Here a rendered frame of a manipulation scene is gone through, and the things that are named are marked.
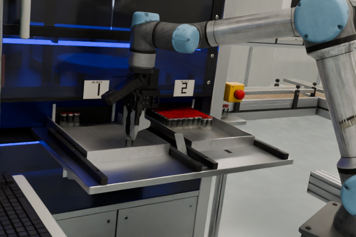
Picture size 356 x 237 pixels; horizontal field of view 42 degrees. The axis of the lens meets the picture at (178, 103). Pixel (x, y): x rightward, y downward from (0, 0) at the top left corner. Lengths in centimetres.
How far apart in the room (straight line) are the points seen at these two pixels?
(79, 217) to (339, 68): 100
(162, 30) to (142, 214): 78
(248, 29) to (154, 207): 81
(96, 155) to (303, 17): 64
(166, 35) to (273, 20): 28
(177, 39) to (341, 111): 45
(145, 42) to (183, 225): 87
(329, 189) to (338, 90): 136
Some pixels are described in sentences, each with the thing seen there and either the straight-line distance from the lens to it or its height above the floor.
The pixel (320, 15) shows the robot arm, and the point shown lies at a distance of 109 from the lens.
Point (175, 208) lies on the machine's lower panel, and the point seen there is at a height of 54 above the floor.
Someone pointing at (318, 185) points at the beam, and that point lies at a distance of 248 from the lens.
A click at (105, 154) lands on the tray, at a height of 90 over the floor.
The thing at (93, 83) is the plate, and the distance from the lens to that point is 151.
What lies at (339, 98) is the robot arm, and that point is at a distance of 112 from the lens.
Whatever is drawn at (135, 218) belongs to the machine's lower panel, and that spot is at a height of 53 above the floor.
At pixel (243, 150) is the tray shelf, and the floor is 88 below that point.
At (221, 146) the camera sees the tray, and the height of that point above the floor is 89.
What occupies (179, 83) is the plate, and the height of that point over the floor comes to 104.
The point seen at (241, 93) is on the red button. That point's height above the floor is 100.
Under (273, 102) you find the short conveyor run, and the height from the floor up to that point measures 92.
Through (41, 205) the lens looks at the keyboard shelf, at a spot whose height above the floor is 80.
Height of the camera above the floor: 135
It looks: 13 degrees down
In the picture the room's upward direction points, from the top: 7 degrees clockwise
